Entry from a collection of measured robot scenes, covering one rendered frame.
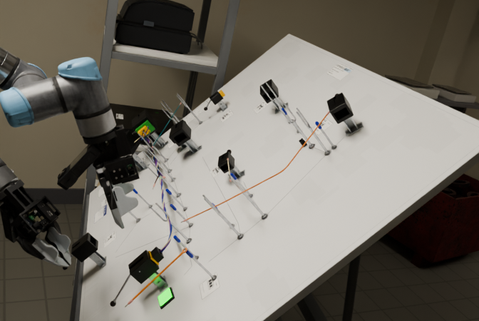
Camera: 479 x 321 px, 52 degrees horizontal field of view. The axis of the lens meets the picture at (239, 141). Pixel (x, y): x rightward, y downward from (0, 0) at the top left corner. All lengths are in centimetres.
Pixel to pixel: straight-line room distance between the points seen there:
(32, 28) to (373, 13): 265
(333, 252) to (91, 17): 279
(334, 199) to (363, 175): 8
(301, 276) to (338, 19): 341
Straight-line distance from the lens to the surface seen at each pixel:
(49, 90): 102
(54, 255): 116
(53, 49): 350
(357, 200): 102
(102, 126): 104
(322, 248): 98
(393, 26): 458
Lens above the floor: 179
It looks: 18 degrees down
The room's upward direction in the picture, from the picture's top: 12 degrees clockwise
